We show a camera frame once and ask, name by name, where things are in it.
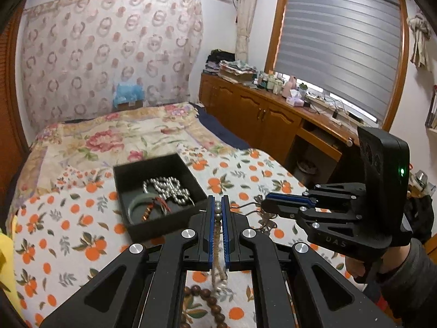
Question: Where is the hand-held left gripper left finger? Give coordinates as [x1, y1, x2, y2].
[41, 195, 216, 328]

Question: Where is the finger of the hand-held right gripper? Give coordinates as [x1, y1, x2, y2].
[265, 182, 368, 208]
[260, 200, 367, 244]

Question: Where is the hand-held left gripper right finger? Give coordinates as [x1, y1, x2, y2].
[221, 195, 401, 328]

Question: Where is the small pearl necklace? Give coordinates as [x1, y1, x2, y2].
[211, 202, 229, 292]

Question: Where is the bronze pendant chain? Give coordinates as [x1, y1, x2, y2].
[231, 201, 278, 230]

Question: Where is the black square box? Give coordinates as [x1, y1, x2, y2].
[113, 153, 209, 243]

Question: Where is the large pearl necklace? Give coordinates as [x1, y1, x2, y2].
[143, 177, 196, 207]

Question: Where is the red bead bracelet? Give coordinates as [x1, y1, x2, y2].
[141, 196, 170, 220]

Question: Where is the green jade bangle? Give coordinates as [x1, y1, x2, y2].
[127, 193, 169, 218]

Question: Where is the person's right forearm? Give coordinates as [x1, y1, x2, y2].
[374, 237, 437, 322]

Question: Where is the person's right hand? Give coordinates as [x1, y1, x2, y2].
[344, 253, 367, 283]

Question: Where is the black bag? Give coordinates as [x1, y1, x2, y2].
[406, 194, 435, 244]

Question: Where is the wooden cabinet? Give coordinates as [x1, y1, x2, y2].
[198, 72, 363, 179]

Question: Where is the dark blue blanket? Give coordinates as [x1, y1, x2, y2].
[189, 102, 250, 150]

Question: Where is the pink tissue box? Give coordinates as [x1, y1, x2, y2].
[285, 89, 305, 107]

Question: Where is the white power strip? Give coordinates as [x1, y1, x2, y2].
[306, 92, 342, 110]

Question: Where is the row of small bottles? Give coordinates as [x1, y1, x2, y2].
[254, 71, 285, 93]

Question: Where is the orange fruit print cloth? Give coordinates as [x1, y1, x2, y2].
[14, 148, 349, 328]

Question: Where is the stack of folded clothes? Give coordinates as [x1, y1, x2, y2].
[205, 49, 259, 83]

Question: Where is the floral bedspread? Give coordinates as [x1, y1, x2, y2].
[10, 102, 247, 214]

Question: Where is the grey window blind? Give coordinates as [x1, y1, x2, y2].
[273, 0, 402, 124]

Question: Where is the hanging cream cloth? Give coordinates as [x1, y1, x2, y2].
[409, 13, 433, 71]

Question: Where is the blue plastic bag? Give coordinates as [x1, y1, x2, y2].
[114, 82, 146, 105]

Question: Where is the tied cream curtain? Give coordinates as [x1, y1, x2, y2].
[234, 0, 261, 64]

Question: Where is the yellow cloth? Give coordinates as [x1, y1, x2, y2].
[0, 225, 22, 315]

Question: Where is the brown wooden bead bracelet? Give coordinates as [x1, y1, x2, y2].
[184, 286, 220, 319]

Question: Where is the ring pattern sheer curtain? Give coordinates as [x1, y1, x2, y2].
[20, 0, 204, 131]

